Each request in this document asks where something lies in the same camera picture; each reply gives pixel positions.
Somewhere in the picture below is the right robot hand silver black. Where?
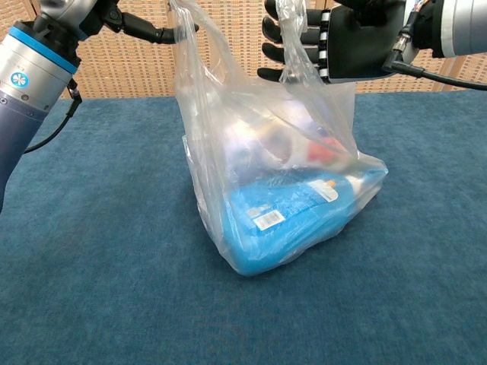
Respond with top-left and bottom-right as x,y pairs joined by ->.
256,0 -> 410,84

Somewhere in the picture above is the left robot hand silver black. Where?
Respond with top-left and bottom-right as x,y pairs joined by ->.
33,0 -> 200,58

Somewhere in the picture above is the clear plastic shopping bag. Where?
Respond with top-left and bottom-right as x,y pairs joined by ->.
169,0 -> 389,277

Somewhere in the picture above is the bamboo folding screen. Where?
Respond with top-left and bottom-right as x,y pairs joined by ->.
60,0 -> 487,100

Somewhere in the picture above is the red and white packet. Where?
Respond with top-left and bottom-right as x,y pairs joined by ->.
306,137 -> 345,164

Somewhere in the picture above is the blue plastic package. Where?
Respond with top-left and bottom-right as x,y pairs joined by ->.
224,170 -> 385,277

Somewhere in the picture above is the blue carpet table mat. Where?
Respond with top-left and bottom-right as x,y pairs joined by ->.
0,89 -> 487,365

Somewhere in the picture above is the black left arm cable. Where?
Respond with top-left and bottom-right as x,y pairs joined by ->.
24,79 -> 83,154

